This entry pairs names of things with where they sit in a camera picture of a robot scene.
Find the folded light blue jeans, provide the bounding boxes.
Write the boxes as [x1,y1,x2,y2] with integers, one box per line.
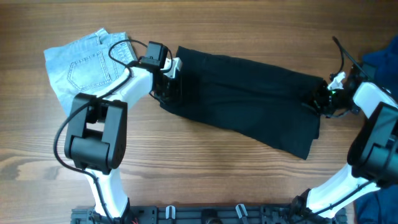
[44,28,137,115]

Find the blue clothes pile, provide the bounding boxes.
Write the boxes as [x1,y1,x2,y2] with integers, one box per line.
[354,37,397,224]

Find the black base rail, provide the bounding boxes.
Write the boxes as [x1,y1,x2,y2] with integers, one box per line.
[70,203,348,224]

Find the black shorts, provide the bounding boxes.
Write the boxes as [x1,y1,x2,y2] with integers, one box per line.
[161,47,324,159]

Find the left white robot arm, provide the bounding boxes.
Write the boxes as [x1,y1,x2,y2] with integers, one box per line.
[53,42,182,223]

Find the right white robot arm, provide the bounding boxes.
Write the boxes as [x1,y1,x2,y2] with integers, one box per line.
[289,64,397,223]

